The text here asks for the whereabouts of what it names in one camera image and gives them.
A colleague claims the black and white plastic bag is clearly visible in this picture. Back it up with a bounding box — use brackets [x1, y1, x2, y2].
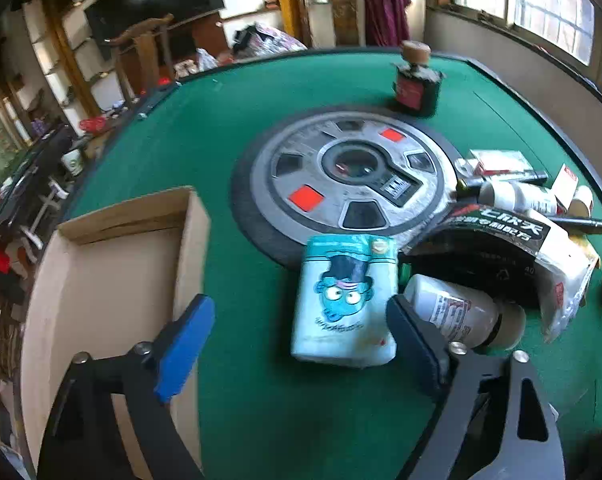
[406, 205, 602, 343]

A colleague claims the round grey table console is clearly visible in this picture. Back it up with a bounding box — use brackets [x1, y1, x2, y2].
[231, 105, 476, 271]

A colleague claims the blue cartoon tissue pack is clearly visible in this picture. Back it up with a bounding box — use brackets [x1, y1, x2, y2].
[291, 234, 399, 368]

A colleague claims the small white and red box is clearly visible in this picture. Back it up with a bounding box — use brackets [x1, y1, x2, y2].
[551, 162, 579, 211]

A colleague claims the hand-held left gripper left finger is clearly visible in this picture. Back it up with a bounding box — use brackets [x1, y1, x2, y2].
[36, 294, 216, 480]

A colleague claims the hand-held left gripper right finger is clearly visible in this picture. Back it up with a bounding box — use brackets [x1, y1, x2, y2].
[386, 294, 566, 480]

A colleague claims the brown cardboard box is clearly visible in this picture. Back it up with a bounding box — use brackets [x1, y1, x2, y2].
[20, 186, 212, 480]

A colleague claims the patterned cloth bag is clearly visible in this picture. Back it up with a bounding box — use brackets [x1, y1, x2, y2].
[231, 22, 309, 56]

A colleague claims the yellow snack packet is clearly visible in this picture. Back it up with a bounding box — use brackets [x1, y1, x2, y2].
[572, 233, 602, 273]

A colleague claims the purple cloth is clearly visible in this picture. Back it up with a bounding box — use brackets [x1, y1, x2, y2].
[362, 0, 412, 50]

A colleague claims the long red and white box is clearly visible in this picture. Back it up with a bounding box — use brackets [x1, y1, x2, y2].
[468, 149, 529, 177]

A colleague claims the carved wooden chair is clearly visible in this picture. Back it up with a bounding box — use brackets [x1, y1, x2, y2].
[293, 0, 366, 51]

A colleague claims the white bucket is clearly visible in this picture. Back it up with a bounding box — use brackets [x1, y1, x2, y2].
[61, 149, 86, 178]

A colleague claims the dark table with white legs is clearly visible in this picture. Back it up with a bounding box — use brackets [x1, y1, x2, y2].
[0, 122, 84, 263]

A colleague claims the white medicine bottle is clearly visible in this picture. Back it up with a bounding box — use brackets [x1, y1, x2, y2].
[403, 274, 526, 351]

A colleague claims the black marker pen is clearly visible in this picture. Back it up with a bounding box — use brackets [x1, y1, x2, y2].
[546, 215, 602, 235]
[456, 170, 549, 197]

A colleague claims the window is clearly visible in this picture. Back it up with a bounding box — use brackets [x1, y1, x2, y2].
[451, 0, 602, 96]

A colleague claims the white bottle green label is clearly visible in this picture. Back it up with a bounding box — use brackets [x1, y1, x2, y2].
[478, 180, 559, 216]

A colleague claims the dark ink bottle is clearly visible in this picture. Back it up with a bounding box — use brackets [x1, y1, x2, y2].
[392, 41, 444, 118]

